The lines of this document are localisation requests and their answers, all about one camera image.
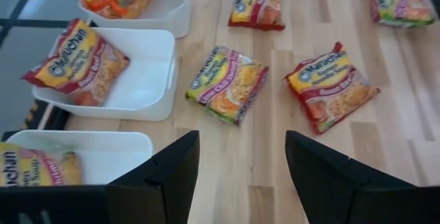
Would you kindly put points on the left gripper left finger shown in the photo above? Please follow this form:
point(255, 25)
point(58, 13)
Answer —
point(165, 189)

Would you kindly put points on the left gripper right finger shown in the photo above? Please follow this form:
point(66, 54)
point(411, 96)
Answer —
point(326, 189)

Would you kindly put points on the red Maruchan beef ramen pack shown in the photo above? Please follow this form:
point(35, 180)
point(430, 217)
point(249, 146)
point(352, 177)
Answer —
point(330, 86)
point(258, 4)
point(75, 62)

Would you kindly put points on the green Maruchan shrimp ramen pack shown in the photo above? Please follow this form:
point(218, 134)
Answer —
point(227, 83)
point(34, 167)
point(398, 2)

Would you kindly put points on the white plastic bin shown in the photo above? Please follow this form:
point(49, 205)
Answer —
point(168, 11)
point(110, 155)
point(144, 79)

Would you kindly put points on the black hazard-striped floor mat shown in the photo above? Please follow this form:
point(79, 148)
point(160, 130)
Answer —
point(55, 117)

